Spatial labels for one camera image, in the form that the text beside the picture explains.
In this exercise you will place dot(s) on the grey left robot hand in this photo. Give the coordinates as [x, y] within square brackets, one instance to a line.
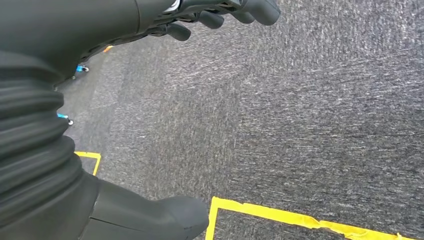
[66, 20]

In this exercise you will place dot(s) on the yellow floor tape square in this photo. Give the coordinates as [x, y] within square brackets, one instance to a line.
[89, 154]
[265, 212]

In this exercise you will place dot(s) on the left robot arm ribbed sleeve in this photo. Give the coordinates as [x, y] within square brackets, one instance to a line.
[30, 132]

